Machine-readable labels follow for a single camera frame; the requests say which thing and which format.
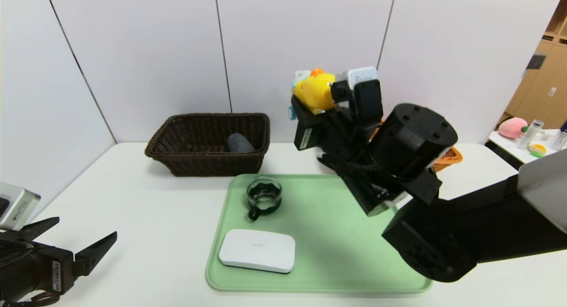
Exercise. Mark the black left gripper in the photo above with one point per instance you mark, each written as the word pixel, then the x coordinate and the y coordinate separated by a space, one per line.
pixel 59 272

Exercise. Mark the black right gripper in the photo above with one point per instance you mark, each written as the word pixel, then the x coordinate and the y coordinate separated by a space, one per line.
pixel 304 135

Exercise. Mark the yellow duck toy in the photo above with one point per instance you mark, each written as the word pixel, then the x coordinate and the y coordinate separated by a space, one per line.
pixel 318 91

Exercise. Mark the dark grey towel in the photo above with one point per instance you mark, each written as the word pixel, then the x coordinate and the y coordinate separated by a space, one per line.
pixel 240 143

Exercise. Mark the glass cup with black holder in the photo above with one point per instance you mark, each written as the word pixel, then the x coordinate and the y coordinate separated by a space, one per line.
pixel 264 196

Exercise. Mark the white rectangular box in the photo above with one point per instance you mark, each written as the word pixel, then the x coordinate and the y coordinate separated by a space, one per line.
pixel 257 250

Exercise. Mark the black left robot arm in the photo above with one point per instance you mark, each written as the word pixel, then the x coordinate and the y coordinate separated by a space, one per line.
pixel 22 271

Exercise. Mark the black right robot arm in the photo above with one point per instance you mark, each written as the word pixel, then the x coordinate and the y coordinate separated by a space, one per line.
pixel 416 138

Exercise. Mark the dark brown wicker basket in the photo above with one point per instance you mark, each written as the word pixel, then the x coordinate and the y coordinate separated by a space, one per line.
pixel 195 165

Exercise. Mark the orange wicker basket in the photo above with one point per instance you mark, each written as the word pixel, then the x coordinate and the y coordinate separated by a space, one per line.
pixel 448 158

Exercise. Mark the light green plastic tray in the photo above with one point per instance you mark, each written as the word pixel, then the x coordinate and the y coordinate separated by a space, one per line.
pixel 319 236

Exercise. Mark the pink peach plush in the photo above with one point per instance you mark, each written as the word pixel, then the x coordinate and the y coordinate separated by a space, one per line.
pixel 511 128

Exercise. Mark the white side table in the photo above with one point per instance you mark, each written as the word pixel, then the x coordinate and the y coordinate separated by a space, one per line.
pixel 509 147

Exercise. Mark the clear plastic bottle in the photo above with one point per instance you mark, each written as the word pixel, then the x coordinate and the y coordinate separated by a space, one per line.
pixel 529 135
pixel 559 141

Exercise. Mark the yellow and green toothbrush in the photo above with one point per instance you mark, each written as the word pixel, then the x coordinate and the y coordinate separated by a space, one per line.
pixel 537 149

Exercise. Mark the light wooden cabinet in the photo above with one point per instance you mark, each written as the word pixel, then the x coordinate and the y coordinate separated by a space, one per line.
pixel 547 85

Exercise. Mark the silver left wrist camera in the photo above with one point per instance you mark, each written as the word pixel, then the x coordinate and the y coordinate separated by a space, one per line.
pixel 17 207

